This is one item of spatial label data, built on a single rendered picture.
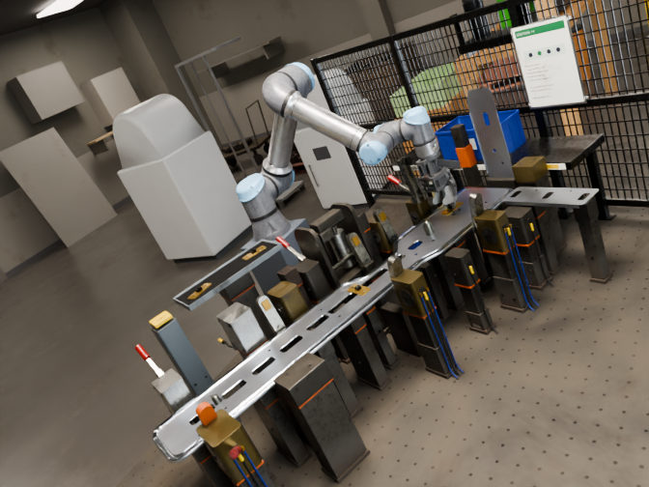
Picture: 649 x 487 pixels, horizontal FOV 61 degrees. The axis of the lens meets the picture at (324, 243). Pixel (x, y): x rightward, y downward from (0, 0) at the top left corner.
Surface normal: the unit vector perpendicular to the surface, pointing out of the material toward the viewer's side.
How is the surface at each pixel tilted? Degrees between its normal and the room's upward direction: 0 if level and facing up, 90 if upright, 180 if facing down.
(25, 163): 79
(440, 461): 0
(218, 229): 90
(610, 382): 0
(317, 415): 90
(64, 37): 90
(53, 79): 90
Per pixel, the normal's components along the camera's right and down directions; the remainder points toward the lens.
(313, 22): -0.50, 0.53
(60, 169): 0.70, -0.23
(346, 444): 0.57, 0.11
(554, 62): -0.73, 0.52
